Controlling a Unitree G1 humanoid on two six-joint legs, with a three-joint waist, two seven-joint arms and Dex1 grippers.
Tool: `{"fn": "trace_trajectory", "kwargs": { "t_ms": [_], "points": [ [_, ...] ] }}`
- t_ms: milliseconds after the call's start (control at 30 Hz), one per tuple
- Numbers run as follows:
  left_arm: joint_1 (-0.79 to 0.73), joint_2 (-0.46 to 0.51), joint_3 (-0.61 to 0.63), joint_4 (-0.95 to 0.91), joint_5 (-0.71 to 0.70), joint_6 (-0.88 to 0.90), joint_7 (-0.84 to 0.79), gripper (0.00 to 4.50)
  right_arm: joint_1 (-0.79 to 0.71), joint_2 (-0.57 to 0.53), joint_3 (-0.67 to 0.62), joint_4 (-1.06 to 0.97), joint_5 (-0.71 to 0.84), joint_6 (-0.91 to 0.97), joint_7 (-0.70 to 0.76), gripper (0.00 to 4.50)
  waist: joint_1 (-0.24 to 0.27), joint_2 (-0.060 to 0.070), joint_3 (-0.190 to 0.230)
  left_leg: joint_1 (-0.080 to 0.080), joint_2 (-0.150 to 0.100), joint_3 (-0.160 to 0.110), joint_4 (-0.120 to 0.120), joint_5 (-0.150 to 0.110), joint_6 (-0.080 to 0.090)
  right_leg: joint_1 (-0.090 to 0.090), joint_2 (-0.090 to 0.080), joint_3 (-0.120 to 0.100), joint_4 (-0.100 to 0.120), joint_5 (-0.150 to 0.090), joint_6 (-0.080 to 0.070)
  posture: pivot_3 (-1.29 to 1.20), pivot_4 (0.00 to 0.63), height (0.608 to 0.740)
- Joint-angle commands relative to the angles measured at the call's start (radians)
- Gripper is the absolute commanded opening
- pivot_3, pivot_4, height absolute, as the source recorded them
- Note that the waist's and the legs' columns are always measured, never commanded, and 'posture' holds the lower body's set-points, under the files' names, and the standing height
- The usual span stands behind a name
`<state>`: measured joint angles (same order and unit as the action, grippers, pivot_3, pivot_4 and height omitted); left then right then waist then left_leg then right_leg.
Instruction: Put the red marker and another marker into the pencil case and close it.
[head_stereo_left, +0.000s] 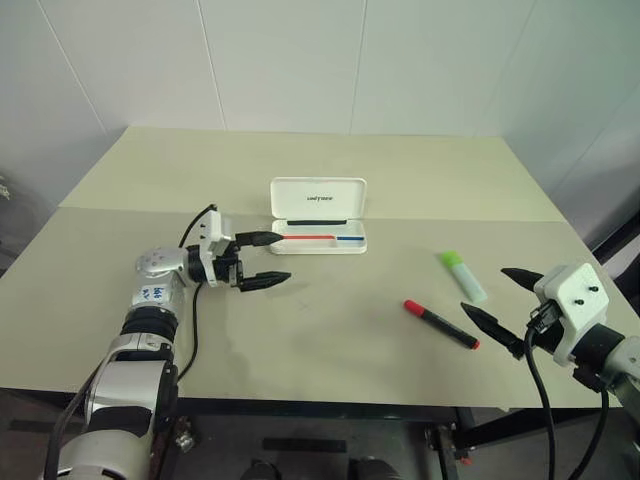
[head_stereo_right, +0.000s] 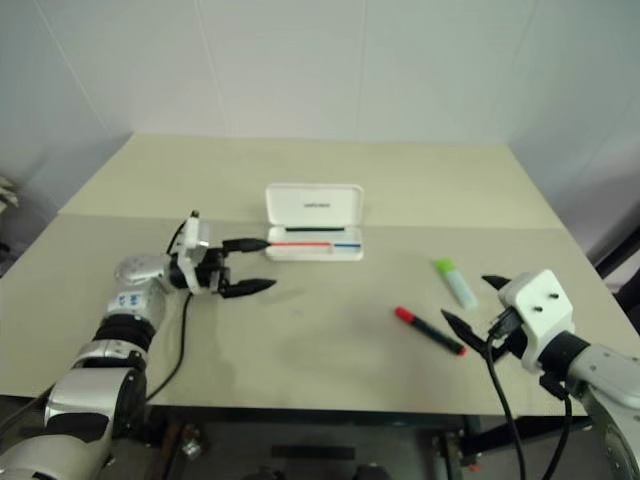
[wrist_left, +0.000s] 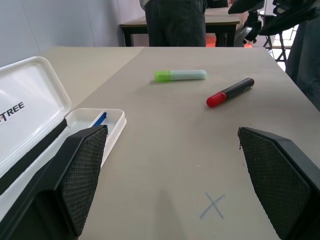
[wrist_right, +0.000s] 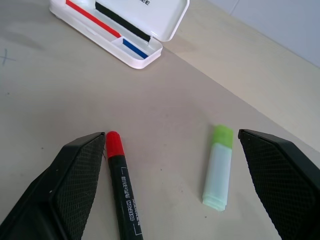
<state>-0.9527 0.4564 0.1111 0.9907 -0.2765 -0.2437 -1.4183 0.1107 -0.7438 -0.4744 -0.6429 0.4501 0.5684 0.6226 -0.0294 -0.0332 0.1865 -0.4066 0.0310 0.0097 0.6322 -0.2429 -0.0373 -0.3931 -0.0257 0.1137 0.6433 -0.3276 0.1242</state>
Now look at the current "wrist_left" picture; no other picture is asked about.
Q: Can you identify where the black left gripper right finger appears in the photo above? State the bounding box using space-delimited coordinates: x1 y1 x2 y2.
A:
237 126 320 240

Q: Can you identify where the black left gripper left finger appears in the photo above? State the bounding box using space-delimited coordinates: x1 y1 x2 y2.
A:
0 124 109 240

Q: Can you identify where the black marker with red cap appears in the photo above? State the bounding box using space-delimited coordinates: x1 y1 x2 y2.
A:
206 77 255 108

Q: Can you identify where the white plastic pencil case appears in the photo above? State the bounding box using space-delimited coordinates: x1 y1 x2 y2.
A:
0 56 127 223

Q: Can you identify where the green highlighter pen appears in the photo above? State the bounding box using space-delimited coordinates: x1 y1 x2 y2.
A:
154 69 208 83

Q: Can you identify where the blue pen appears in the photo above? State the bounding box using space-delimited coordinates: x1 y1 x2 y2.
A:
91 111 108 128

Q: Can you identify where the person in grey clothing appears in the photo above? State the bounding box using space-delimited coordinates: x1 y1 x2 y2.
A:
284 19 320 112

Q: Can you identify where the person in dark trousers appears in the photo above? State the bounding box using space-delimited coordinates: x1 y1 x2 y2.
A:
139 0 208 48

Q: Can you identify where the beige table with black frame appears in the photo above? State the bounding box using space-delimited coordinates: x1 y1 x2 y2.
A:
119 7 241 48

